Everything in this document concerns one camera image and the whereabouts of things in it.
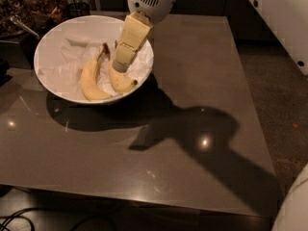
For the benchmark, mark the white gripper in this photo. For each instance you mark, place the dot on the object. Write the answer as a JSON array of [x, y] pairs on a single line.
[[153, 2]]

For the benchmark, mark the yellow banana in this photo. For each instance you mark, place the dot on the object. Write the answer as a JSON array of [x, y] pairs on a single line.
[[88, 78], [120, 83]]

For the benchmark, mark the white bowl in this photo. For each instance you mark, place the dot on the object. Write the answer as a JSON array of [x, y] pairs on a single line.
[[57, 32]]

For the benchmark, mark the glass bowl with snacks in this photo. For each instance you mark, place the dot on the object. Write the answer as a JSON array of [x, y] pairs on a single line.
[[28, 11]]

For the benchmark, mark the dark cup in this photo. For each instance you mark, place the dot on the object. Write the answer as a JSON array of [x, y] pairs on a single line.
[[78, 9]]

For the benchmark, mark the white paper liner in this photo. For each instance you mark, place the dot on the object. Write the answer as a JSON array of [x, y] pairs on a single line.
[[67, 61]]

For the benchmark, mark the metal spoon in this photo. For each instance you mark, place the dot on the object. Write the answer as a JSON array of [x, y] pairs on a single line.
[[16, 20]]

